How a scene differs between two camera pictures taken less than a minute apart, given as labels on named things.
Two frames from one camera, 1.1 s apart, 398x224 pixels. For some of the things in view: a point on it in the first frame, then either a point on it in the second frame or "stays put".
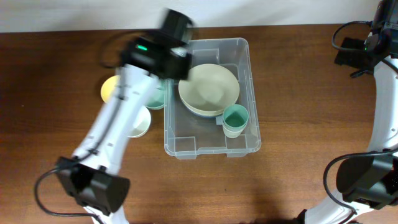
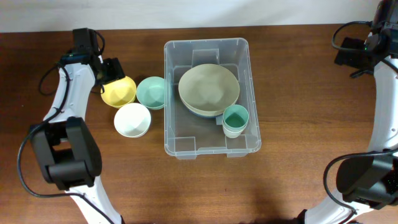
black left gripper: x=183 y=69 to x=113 y=68
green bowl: x=158 y=86 stays put
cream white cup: x=232 y=134 stays put
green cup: x=235 y=116 stays put
